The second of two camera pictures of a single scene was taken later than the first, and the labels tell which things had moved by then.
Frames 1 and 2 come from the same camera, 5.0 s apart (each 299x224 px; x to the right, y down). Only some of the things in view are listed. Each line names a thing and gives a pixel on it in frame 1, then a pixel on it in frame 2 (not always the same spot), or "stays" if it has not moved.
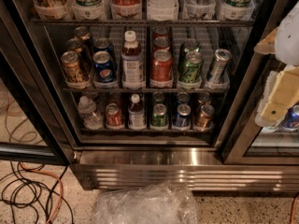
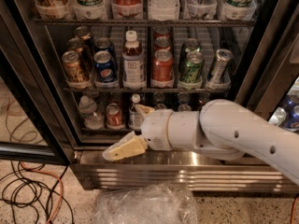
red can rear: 161,32 stays
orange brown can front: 73,67 stays
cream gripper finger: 267,46 → 154,127
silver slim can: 220,65 stays
